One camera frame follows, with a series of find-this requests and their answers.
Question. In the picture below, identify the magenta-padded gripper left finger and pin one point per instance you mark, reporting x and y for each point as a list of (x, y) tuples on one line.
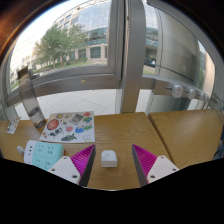
[(71, 168)]

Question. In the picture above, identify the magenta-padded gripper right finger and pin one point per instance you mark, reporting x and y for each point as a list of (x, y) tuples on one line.
[(156, 168)]

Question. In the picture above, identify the small white charger block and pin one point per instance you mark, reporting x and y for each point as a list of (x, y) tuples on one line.
[(109, 158)]

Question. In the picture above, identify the white and mint power strip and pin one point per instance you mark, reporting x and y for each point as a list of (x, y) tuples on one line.
[(45, 154)]

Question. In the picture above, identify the colourful sticker sheet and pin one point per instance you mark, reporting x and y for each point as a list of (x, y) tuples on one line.
[(70, 128)]

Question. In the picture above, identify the small printed card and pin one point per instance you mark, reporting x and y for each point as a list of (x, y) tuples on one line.
[(13, 125)]

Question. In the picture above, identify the green tree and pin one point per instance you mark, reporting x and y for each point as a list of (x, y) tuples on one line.
[(56, 43)]

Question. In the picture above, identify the glass-fronted building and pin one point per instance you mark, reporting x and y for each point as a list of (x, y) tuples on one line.
[(93, 30)]

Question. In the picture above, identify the grey roller blind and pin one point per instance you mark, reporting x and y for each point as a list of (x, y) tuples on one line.
[(180, 13)]

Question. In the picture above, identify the row of white wall sockets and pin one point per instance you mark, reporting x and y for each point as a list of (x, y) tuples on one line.
[(177, 91)]

